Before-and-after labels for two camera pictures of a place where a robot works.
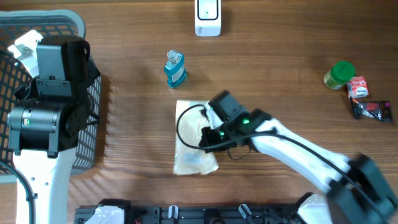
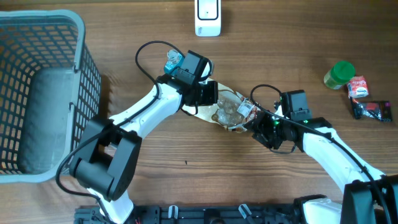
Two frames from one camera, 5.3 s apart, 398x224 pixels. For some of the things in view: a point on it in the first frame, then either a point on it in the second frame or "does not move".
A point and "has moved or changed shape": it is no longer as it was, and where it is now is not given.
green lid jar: [339, 75] does not move
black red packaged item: [380, 110] does not move
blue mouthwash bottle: [175, 69] does not move
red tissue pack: [357, 87] does not move
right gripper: [209, 141] to [259, 127]
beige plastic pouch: [191, 116] has moved or changed shape
